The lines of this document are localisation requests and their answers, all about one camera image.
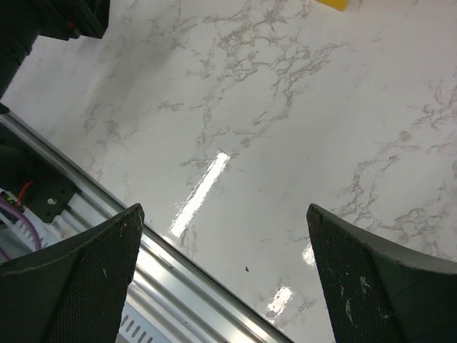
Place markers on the yellow wooden shelf box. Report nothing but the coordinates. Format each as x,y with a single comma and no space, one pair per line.
339,5

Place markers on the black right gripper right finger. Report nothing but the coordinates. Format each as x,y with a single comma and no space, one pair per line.
377,290

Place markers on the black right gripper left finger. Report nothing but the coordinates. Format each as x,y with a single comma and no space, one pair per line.
74,290

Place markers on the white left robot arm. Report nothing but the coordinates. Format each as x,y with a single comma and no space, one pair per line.
22,21

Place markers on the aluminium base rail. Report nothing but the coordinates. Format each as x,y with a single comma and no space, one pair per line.
182,301

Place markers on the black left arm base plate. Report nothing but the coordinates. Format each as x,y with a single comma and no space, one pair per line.
46,191

